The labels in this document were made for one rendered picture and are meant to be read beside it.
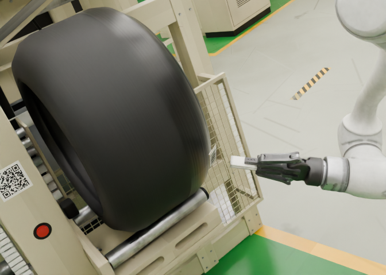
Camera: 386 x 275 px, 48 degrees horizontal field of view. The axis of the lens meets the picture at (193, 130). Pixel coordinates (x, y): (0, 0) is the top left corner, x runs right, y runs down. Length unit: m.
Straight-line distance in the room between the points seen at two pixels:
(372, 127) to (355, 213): 1.26
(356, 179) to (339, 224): 1.27
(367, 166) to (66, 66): 0.76
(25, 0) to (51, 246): 0.74
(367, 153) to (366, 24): 0.57
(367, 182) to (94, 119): 0.67
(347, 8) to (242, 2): 5.26
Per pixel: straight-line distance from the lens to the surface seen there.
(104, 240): 1.47
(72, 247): 1.22
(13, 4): 1.45
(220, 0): 5.71
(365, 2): 0.67
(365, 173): 1.15
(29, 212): 1.14
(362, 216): 2.44
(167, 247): 1.24
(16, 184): 1.11
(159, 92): 0.97
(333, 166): 1.14
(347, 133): 1.24
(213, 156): 1.12
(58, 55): 1.00
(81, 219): 1.43
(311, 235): 2.37
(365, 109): 1.20
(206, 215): 1.27
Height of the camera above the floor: 1.64
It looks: 26 degrees down
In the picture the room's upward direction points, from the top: 20 degrees counter-clockwise
